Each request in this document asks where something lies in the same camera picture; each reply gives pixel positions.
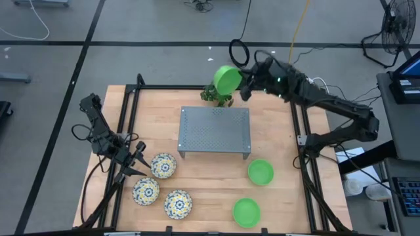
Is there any black floor fan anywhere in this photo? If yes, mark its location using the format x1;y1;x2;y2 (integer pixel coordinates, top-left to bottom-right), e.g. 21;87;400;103
360;0;417;69

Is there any grey side desk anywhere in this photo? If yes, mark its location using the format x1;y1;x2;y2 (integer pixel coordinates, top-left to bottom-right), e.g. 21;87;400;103
376;71;420;161

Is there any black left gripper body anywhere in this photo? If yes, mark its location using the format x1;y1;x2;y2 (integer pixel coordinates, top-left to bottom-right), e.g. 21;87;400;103
113;144;137;173

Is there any white paper sheet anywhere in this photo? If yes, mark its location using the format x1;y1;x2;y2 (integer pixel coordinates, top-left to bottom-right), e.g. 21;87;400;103
334;146;366;165

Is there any green plastic bowl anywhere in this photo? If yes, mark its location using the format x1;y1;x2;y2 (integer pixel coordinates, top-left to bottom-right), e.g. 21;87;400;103
232;197;261;229
247;159;275;187
213;65;243;96

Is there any grey perforated metal riser shelf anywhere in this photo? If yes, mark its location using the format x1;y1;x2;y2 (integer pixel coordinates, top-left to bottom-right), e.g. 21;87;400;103
177;105;252;161

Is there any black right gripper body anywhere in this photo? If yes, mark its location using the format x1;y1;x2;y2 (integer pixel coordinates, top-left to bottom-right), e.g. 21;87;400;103
251;58;280;95

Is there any white floor cable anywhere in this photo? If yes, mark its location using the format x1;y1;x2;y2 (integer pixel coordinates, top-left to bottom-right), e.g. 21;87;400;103
0;0;51;42

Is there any green potted plant white pot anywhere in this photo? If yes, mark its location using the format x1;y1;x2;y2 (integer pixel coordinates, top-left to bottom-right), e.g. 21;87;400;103
199;83;236;108

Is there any yellow hanging cable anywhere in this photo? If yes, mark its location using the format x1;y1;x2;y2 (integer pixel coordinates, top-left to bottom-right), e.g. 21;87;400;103
287;0;312;65

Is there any black floor cable bundle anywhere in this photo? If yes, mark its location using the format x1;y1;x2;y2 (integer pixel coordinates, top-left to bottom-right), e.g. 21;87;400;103
183;0;215;14

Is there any yellow blue-patterned bowl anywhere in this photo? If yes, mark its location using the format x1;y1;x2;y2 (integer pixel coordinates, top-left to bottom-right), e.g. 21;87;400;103
132;177;161;207
150;152;177;180
163;189;194;220

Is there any grey cart base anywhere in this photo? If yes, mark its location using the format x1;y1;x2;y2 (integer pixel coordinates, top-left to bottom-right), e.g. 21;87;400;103
12;0;72;8

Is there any black aluminium rig frame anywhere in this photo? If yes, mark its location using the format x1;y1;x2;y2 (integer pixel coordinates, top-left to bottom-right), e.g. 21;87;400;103
72;73;354;236

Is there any grey stand foot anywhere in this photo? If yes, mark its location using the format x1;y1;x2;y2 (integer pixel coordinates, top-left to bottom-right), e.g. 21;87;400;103
0;71;32;85

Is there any clear plastic container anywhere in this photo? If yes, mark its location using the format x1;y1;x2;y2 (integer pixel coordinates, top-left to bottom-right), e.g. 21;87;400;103
343;178;364;197
365;182;392;201

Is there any black keyboard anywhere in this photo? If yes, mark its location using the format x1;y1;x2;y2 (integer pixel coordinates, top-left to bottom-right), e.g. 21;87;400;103
392;176;420;218

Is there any black hanging cable with coil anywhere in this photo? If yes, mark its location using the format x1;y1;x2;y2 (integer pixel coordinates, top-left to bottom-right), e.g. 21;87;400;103
228;0;253;69

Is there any black monitor blue screen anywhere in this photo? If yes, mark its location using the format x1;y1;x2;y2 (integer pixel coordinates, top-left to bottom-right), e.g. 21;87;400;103
392;49;420;79

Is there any black floor object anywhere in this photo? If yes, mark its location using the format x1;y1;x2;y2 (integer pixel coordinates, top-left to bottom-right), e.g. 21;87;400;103
0;100;14;119

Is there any black labelled device box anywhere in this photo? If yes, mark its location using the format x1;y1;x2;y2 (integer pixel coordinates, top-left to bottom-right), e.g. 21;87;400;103
389;77;420;106

